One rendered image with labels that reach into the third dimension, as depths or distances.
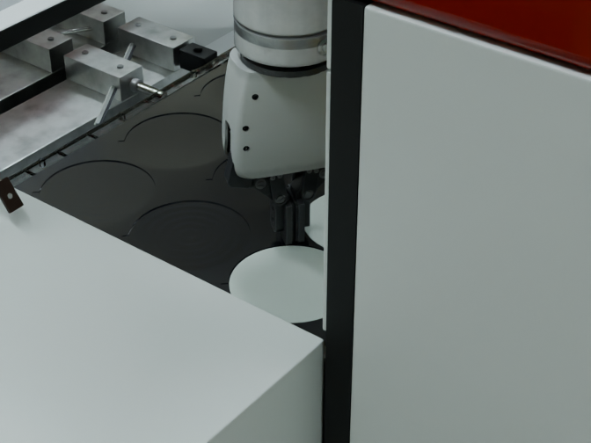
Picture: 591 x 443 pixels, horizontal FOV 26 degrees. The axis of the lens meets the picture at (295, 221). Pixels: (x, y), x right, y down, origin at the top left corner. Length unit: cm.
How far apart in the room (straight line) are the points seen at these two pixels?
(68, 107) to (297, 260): 36
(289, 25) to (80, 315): 25
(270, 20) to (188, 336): 23
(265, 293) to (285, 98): 16
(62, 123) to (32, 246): 33
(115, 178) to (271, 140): 21
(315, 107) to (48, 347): 28
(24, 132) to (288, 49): 41
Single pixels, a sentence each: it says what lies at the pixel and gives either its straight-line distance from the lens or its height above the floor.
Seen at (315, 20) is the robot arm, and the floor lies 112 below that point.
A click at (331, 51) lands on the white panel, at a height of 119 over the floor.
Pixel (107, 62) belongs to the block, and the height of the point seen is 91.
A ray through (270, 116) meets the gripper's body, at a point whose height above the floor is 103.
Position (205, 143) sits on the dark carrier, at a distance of 120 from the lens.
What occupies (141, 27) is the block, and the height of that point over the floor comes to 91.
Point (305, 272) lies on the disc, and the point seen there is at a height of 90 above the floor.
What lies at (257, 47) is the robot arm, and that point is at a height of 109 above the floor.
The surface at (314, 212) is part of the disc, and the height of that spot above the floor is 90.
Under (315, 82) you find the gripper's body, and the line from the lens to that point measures 97.
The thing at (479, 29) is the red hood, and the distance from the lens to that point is 68.
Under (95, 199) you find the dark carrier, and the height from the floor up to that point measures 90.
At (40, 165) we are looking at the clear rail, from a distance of 118.
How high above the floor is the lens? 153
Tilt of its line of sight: 35 degrees down
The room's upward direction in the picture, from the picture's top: straight up
